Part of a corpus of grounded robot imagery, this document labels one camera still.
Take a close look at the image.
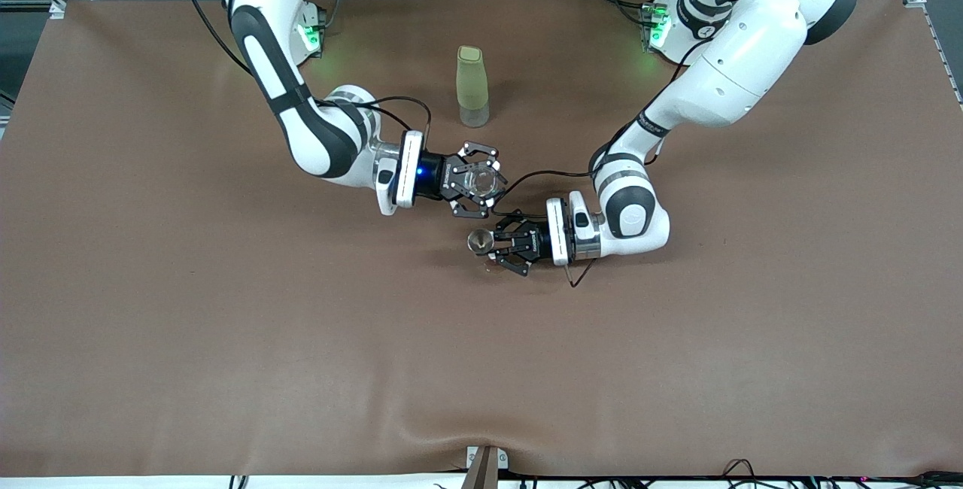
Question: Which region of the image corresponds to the clear glass cup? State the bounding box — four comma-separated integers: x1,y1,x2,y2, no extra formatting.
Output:
460,162,505,200

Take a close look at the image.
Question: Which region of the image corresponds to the green bottle with clear base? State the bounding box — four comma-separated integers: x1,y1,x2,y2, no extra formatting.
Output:
456,45,491,129

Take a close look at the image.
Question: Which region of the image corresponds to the brown table mat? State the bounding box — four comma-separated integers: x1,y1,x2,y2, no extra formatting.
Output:
0,0,963,478

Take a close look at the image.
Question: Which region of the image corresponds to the metal table edge bracket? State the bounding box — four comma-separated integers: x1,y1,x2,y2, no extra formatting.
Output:
466,445,509,471

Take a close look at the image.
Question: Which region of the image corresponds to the brown stand post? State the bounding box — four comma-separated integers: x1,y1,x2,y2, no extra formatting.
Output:
460,447,500,489

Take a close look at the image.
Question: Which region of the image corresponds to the black cable bundle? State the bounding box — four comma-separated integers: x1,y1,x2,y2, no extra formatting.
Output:
497,459,963,489

